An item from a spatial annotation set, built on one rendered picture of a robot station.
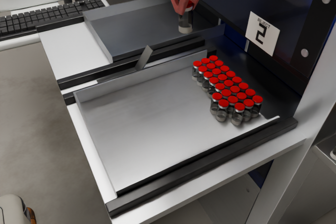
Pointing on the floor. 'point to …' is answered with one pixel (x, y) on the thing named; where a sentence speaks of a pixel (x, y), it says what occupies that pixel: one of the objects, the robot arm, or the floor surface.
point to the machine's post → (304, 108)
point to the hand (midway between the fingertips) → (184, 5)
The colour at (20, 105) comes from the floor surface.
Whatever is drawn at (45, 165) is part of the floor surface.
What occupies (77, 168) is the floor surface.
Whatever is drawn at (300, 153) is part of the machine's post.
